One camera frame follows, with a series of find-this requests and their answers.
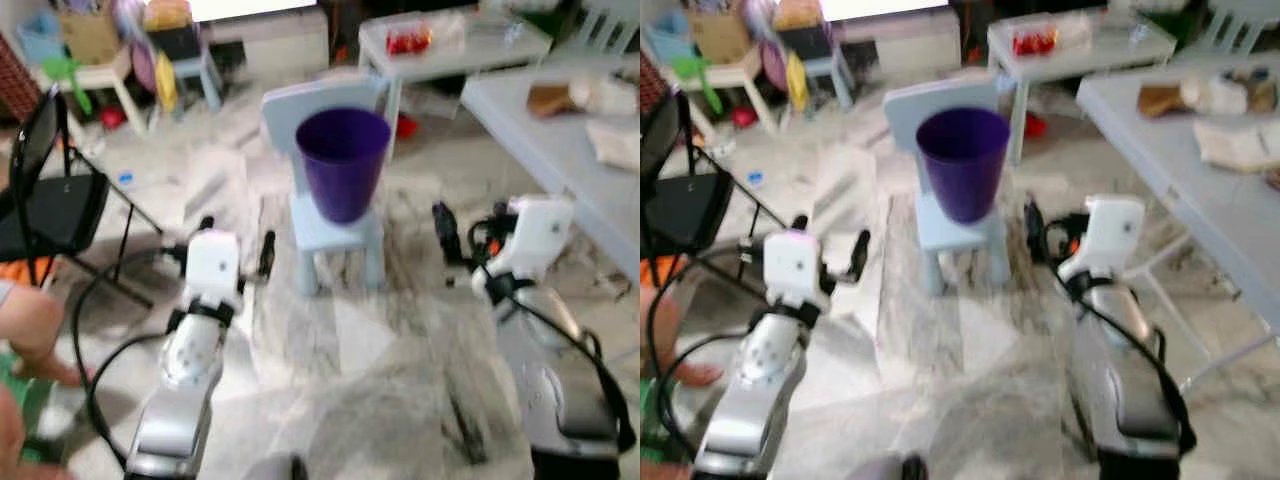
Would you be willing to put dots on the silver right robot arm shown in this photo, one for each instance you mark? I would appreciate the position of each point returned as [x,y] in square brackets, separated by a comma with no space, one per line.
[1125,380]
[550,380]

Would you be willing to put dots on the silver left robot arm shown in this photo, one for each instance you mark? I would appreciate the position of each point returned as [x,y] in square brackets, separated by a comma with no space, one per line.
[755,390]
[185,390]

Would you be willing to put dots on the purple plastic rubbish bin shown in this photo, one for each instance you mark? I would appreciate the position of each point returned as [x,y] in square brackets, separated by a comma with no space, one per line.
[963,165]
[343,165]

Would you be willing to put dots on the light blue kids chair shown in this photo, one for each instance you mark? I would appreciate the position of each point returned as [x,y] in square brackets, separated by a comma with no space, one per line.
[335,245]
[955,245]

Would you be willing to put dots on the large white folding table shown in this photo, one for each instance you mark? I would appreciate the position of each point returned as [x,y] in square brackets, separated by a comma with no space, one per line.
[1180,180]
[545,150]

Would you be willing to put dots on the red plastic bowl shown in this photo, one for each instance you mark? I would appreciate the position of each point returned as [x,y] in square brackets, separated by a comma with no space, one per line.
[1035,126]
[405,126]

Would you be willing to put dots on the black folding chair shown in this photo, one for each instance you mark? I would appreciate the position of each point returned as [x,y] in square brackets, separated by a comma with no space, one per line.
[690,205]
[55,210]

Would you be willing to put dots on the small red floor toy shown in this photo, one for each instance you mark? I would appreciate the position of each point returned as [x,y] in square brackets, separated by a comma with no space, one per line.
[112,118]
[742,118]

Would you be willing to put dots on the brown cardboard piece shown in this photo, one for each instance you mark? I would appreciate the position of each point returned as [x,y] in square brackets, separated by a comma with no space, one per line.
[1160,99]
[548,99]

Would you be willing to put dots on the printed white paper sheet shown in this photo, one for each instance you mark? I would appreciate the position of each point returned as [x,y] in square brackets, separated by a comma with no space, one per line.
[617,146]
[1235,146]

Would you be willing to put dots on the yellow plastic toy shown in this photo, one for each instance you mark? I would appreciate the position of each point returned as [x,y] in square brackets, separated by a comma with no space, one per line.
[166,82]
[796,82]

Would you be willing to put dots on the crumpled clear plastic packaging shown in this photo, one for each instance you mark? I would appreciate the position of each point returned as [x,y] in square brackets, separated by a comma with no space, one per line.
[1215,95]
[605,95]

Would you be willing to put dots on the small white kids table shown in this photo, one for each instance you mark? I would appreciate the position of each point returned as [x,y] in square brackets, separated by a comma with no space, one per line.
[500,50]
[1120,50]

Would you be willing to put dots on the small beige kids table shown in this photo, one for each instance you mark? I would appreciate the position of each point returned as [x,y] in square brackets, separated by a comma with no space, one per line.
[735,73]
[105,75]

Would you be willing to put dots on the person's bare leg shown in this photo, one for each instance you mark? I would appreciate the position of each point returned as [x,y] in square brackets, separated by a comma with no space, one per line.
[665,350]
[30,330]

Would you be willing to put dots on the green toy scoop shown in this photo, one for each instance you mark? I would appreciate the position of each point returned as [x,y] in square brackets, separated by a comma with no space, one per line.
[692,70]
[62,72]

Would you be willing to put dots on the printed clear plastic bag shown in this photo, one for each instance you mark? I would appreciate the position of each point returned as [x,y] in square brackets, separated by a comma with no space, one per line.
[458,29]
[1078,30]

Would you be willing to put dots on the red snack packet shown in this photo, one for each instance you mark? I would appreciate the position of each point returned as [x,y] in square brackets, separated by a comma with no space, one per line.
[1034,43]
[408,41]

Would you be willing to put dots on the brown cardboard box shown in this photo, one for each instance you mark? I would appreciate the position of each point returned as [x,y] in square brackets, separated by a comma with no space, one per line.
[718,36]
[90,37]

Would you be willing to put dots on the white slatted kids chair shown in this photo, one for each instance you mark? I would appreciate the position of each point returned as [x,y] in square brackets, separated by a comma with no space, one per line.
[1237,25]
[607,25]

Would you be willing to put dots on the light blue plastic basket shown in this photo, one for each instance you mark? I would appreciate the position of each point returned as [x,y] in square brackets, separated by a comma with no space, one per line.
[665,37]
[40,37]

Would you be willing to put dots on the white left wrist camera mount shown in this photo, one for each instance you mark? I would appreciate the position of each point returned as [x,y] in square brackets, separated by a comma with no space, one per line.
[795,268]
[213,268]

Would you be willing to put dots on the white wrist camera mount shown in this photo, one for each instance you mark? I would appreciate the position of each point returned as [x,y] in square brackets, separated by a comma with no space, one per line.
[213,268]
[540,235]
[1112,235]
[795,268]

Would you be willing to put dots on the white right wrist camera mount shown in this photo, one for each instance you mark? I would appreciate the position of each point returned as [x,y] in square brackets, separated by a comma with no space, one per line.
[1112,235]
[540,235]

